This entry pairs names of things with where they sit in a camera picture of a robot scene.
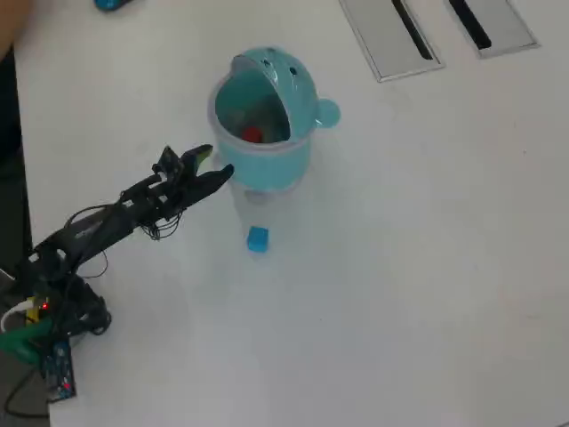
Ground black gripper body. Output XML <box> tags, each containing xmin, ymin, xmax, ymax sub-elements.
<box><xmin>148</xmin><ymin>176</ymin><xmax>202</xmax><ymax>222</ymax></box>

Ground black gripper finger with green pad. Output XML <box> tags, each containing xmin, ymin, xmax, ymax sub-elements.
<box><xmin>195</xmin><ymin>163</ymin><xmax>236</xmax><ymax>199</ymax></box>
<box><xmin>180</xmin><ymin>144</ymin><xmax>214</xmax><ymax>179</ymax></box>

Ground blue cube block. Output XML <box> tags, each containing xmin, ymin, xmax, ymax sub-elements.
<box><xmin>245</xmin><ymin>225</ymin><xmax>271</xmax><ymax>255</ymax></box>

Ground teal round bin body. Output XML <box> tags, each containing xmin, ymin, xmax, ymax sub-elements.
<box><xmin>207</xmin><ymin>74</ymin><xmax>313</xmax><ymax>200</ymax></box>

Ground teal dome bin lid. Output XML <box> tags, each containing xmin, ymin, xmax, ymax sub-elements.
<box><xmin>230</xmin><ymin>45</ymin><xmax>343</xmax><ymax>144</ymax></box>

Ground teal blue gadget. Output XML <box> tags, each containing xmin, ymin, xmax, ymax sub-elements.
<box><xmin>92</xmin><ymin>0</ymin><xmax>135</xmax><ymax>13</ymax></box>

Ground blue controller circuit board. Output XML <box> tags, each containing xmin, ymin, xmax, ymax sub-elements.
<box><xmin>40</xmin><ymin>340</ymin><xmax>78</xmax><ymax>404</ymax></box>

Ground green table clamp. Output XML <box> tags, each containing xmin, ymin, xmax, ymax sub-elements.
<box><xmin>0</xmin><ymin>318</ymin><xmax>53</xmax><ymax>367</ymax></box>

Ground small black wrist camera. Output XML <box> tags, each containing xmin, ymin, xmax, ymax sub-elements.
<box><xmin>151</xmin><ymin>145</ymin><xmax>186</xmax><ymax>184</ymax></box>

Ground thin black servo wires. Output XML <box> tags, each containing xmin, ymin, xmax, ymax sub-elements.
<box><xmin>140</xmin><ymin>212</ymin><xmax>180</xmax><ymax>242</ymax></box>

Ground white usb cable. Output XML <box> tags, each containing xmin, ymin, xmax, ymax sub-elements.
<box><xmin>0</xmin><ymin>300</ymin><xmax>36</xmax><ymax>334</ymax></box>

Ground silver table cable grommet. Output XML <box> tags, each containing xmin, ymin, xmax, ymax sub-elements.
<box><xmin>444</xmin><ymin>0</ymin><xmax>541</xmax><ymax>60</ymax></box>
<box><xmin>338</xmin><ymin>0</ymin><xmax>446</xmax><ymax>85</ymax></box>

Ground black power cable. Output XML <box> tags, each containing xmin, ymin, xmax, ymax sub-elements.
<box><xmin>0</xmin><ymin>367</ymin><xmax>51</xmax><ymax>420</ymax></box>

